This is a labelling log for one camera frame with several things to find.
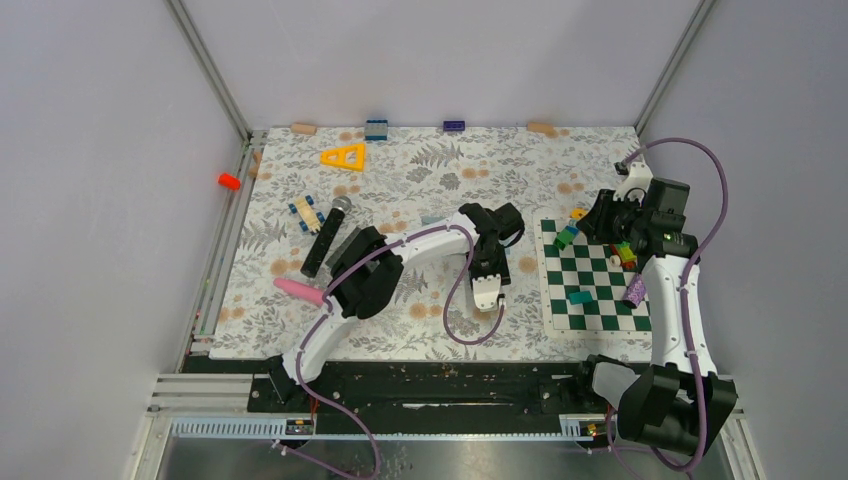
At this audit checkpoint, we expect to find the light blue envelope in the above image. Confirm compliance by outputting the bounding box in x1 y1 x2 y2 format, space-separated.
420 216 455 228

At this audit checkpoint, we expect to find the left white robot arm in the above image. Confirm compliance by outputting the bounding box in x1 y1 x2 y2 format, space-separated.
268 203 525 411

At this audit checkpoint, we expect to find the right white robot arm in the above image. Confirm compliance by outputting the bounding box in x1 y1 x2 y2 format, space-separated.
573 178 737 459

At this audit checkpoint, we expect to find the blue green lego block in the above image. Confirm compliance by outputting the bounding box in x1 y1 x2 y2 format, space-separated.
553 225 580 251

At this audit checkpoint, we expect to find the rainbow lego brick stack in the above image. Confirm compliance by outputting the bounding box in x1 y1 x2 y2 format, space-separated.
609 242 638 271

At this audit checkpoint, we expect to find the green white chessboard mat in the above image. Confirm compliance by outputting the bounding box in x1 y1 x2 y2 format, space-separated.
533 214 651 339

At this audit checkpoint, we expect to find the teal small block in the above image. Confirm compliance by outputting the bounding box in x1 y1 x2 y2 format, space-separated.
568 291 594 305

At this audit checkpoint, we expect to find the floral table mat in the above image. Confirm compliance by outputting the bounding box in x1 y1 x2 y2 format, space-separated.
209 127 651 362

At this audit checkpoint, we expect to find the right wooden cylinder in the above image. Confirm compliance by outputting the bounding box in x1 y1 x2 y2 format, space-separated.
526 122 559 138

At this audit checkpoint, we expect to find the wooden cylinder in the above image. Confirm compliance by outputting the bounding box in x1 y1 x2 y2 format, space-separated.
290 123 318 136
526 122 559 138

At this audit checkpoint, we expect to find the dark purple lego brick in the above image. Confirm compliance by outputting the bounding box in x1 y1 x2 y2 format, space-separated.
442 120 466 132

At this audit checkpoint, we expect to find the grey lego baseplate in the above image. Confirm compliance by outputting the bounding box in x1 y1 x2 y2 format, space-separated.
325 237 353 269

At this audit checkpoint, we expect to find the black glitter microphone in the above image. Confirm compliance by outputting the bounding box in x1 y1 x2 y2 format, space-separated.
300 195 352 278

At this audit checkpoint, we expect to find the yellow triangle toy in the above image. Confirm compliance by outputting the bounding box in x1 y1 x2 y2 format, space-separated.
320 143 366 172

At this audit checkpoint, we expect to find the blue lego brick stack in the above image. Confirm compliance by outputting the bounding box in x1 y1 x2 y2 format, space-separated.
363 119 389 141

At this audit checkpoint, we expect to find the wooden toy car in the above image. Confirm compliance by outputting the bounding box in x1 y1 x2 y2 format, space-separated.
288 195 325 234

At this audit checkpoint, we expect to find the left wooden cylinder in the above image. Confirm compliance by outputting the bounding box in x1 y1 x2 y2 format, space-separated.
290 123 318 136

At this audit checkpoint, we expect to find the orange red cap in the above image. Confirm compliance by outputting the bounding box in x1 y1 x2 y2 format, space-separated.
217 173 242 191

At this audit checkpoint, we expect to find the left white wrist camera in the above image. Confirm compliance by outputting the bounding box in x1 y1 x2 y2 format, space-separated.
471 274 502 313

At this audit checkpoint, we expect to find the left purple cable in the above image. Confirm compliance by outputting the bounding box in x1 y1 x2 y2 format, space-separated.
274 225 508 480

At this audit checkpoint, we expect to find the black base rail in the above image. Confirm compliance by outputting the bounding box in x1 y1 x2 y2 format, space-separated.
247 361 608 435

